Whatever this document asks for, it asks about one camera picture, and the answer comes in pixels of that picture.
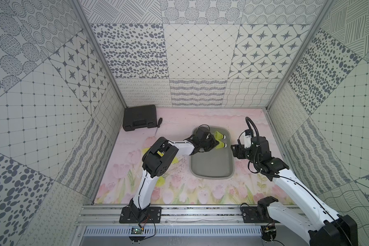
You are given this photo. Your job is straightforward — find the yellow shuttlecock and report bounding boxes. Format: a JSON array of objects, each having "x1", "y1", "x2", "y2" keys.
[
  {"x1": 213, "y1": 131, "x2": 226, "y2": 140},
  {"x1": 141, "y1": 148, "x2": 150, "y2": 155},
  {"x1": 171, "y1": 157, "x2": 179, "y2": 164},
  {"x1": 215, "y1": 140, "x2": 227, "y2": 149},
  {"x1": 156, "y1": 176, "x2": 166, "y2": 188}
]

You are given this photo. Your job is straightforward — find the grey plastic storage box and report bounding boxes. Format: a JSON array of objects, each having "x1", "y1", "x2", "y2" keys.
[{"x1": 190, "y1": 126, "x2": 235, "y2": 179}]

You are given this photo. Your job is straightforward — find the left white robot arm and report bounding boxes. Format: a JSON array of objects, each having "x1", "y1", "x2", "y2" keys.
[{"x1": 120, "y1": 125, "x2": 220, "y2": 226}]

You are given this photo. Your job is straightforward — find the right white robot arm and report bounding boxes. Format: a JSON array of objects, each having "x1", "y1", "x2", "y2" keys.
[{"x1": 231, "y1": 136, "x2": 359, "y2": 246}]

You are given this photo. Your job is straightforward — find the black plastic tool case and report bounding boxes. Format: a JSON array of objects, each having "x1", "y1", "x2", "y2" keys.
[{"x1": 123, "y1": 105, "x2": 158, "y2": 132}]

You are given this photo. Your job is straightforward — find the small green circuit board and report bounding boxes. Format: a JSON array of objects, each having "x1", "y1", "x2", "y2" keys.
[{"x1": 130, "y1": 227, "x2": 144, "y2": 235}]

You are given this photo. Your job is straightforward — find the black handled screwdriver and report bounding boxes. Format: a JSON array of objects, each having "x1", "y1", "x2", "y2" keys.
[{"x1": 154, "y1": 117, "x2": 163, "y2": 135}]

